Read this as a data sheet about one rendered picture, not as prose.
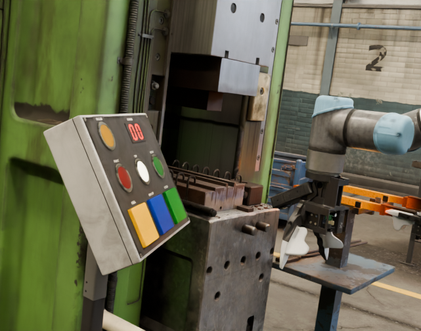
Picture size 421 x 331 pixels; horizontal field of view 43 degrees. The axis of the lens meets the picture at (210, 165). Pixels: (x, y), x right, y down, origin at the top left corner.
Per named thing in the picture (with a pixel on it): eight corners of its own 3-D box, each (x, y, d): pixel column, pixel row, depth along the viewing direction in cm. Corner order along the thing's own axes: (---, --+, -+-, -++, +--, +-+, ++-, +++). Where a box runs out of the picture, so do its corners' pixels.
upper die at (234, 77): (256, 96, 166) (260, 66, 165) (217, 91, 151) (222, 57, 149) (158, 84, 191) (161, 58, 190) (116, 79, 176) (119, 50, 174)
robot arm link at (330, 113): (347, 97, 101) (307, 93, 106) (338, 155, 102) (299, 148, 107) (364, 100, 107) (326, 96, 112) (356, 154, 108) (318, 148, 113)
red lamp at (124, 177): (137, 190, 101) (139, 167, 101) (119, 192, 98) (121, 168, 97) (126, 186, 103) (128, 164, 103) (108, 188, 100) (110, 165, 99)
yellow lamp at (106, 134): (120, 148, 101) (122, 125, 101) (101, 148, 98) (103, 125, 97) (109, 146, 103) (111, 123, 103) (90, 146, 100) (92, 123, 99)
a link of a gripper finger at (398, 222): (379, 226, 167) (410, 234, 162) (383, 208, 166) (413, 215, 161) (383, 225, 169) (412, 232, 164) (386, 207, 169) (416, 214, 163)
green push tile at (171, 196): (187, 216, 124) (175, 186, 123) (178, 223, 116) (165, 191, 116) (180, 219, 124) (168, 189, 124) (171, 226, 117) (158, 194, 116)
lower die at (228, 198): (242, 207, 171) (245, 181, 170) (202, 214, 155) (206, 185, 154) (148, 181, 196) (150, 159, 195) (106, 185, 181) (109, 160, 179)
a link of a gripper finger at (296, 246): (293, 269, 102) (316, 229, 105) (269, 259, 106) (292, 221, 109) (299, 276, 104) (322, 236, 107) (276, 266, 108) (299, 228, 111)
